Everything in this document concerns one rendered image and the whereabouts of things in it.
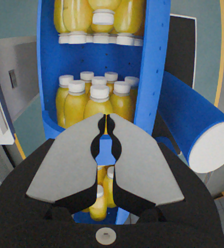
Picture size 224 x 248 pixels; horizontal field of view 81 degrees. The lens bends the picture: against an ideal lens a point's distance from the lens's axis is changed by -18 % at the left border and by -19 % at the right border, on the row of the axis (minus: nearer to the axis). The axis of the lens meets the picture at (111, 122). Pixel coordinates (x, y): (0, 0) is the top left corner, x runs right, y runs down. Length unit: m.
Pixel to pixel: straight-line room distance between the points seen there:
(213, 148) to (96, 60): 0.57
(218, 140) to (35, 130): 1.77
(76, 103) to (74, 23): 0.17
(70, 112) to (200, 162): 0.57
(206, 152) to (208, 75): 1.23
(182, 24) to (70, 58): 1.14
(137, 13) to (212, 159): 0.65
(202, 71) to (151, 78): 1.51
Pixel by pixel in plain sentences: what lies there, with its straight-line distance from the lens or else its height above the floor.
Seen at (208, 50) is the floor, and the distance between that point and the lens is 1.78.
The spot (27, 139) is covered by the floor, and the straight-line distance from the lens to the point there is 2.07.
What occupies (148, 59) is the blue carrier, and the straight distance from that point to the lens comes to 0.26.
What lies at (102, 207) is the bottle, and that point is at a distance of 0.58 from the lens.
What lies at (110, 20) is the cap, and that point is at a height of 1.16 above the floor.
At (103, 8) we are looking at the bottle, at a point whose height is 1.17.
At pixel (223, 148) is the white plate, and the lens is 0.76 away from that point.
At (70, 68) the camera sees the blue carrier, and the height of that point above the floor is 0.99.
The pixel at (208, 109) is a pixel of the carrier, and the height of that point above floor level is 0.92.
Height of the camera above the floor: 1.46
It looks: 60 degrees down
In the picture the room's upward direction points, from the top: 177 degrees clockwise
